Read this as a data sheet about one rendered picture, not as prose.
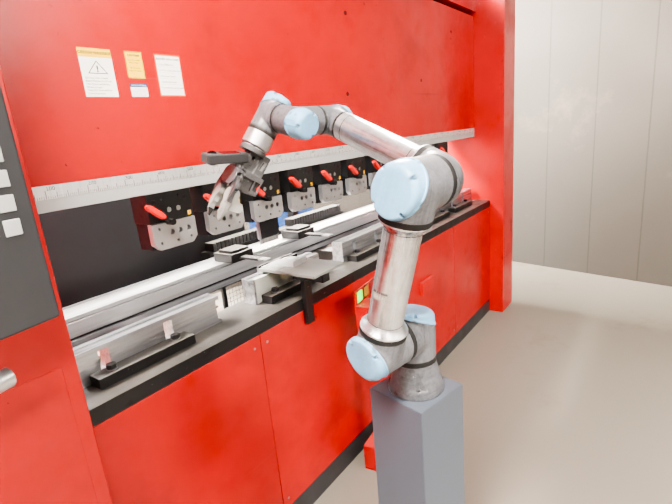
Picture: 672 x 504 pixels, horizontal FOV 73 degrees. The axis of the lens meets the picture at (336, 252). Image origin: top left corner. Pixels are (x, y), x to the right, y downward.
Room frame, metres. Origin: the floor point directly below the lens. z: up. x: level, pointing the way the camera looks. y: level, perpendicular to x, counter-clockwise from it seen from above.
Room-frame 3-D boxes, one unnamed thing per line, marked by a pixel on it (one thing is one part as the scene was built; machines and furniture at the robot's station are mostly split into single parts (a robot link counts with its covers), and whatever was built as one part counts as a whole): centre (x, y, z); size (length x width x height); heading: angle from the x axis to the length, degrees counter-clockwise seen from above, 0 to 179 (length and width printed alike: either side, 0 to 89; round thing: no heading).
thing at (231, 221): (1.53, 0.38, 1.26); 0.15 x 0.09 x 0.17; 143
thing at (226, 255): (1.81, 0.37, 1.01); 0.26 x 0.12 x 0.05; 53
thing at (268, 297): (1.71, 0.18, 0.89); 0.30 x 0.05 x 0.03; 143
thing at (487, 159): (3.63, -0.98, 1.15); 0.85 x 0.25 x 2.30; 53
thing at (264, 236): (1.71, 0.25, 1.13); 0.10 x 0.02 x 0.10; 143
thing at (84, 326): (2.21, 0.25, 0.93); 2.30 x 0.14 x 0.10; 143
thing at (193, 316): (1.27, 0.58, 0.92); 0.50 x 0.06 x 0.10; 143
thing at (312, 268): (1.62, 0.13, 1.00); 0.26 x 0.18 x 0.01; 53
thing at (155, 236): (1.37, 0.50, 1.26); 0.15 x 0.09 x 0.17; 143
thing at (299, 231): (2.15, 0.12, 1.01); 0.26 x 0.12 x 0.05; 53
